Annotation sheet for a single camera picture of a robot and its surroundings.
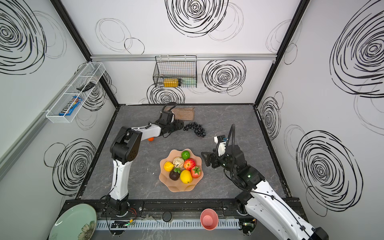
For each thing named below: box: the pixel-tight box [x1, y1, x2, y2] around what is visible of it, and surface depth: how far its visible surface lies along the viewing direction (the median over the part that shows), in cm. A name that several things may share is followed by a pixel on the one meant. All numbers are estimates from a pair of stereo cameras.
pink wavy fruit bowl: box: [159, 148, 204, 193], surface depth 82 cm
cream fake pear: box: [172, 157, 185, 169], surface depth 83 cm
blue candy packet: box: [58, 96, 83, 116], surface depth 72 cm
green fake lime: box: [181, 150, 191, 160], surface depth 86 cm
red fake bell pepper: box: [183, 158, 197, 171], surface depth 83 cm
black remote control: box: [76, 81, 96, 92], surface depth 82 cm
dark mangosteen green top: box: [169, 168, 181, 181], surface depth 81 cm
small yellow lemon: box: [163, 161, 175, 172], surface depth 83 cm
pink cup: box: [200, 208, 219, 231], surface depth 71 cm
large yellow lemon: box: [180, 170, 193, 184], surface depth 80 cm
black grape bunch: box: [183, 121, 207, 138], surface depth 104 cm
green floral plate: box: [48, 203, 97, 240], surface depth 70 cm
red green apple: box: [191, 166, 202, 179], surface depth 79 cm
